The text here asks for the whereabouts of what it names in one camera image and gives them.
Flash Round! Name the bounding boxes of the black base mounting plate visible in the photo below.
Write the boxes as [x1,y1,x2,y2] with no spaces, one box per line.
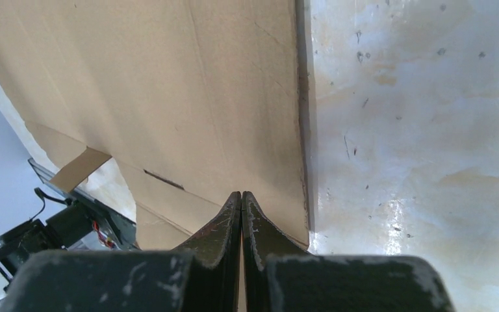
[0,159,138,285]

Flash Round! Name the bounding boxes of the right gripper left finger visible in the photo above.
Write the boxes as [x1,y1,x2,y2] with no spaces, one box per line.
[173,191,242,311]

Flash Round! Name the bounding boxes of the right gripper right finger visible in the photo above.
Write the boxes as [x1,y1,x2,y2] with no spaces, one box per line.
[241,191,316,311]

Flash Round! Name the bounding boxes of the large cardboard box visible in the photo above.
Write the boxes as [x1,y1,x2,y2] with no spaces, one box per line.
[0,1,309,249]

